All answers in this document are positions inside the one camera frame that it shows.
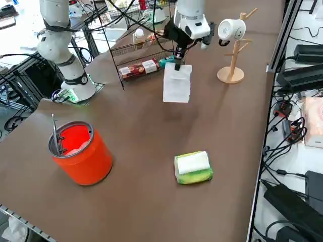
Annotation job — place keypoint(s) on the aluminium frame post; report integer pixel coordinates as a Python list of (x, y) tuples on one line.
[(283, 37)]

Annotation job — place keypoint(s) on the green tissue pack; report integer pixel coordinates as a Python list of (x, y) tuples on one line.
[(194, 174)]

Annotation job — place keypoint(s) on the orange round bin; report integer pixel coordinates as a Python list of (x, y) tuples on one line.
[(83, 166)]

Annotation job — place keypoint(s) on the amber bottle white cap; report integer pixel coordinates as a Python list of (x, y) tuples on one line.
[(138, 37)]

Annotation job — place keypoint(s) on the red biscuit packet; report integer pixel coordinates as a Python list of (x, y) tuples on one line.
[(137, 69)]

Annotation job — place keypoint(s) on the white tissue sheet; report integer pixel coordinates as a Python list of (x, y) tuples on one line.
[(176, 85)]

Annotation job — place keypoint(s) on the grey hinged bin lid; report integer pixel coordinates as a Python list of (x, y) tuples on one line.
[(56, 136)]

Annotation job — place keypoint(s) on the teal snack packet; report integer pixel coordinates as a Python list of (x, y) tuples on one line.
[(165, 61)]

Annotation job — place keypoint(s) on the black equipment rack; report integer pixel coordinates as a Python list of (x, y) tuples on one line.
[(38, 78)]

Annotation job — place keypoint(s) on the black power adapter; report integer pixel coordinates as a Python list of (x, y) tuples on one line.
[(300, 76), (309, 53), (290, 204), (297, 234)]

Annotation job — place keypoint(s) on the white plastic bag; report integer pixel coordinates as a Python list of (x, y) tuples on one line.
[(16, 228)]

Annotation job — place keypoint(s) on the wrapped triangle sandwich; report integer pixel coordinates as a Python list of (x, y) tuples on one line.
[(154, 37)]

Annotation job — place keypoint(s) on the green connector board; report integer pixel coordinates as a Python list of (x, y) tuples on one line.
[(64, 95)]

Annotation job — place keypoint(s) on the black square box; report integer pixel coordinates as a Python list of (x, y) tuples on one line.
[(315, 187)]

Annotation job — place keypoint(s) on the black and red plug cluster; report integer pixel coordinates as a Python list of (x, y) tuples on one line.
[(295, 131)]

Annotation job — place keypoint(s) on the wooden mug tree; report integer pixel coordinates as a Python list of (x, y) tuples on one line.
[(230, 74)]

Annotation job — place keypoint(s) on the pink tissue box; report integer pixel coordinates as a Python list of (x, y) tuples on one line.
[(314, 121)]

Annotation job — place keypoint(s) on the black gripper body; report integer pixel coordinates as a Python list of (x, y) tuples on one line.
[(176, 34)]

